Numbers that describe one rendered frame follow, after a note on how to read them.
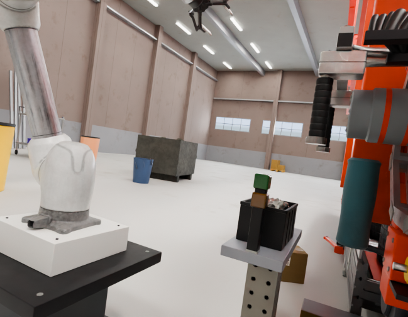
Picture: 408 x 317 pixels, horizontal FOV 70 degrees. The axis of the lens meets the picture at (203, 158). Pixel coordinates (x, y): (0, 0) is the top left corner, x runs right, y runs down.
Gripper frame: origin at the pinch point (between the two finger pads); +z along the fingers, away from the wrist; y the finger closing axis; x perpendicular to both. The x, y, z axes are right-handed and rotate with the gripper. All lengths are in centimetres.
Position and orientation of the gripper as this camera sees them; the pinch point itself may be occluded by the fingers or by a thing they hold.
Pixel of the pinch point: (219, 22)
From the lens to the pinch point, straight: 155.1
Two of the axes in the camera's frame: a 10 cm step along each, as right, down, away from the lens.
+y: -7.3, 5.1, 4.6
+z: 6.3, 2.5, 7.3
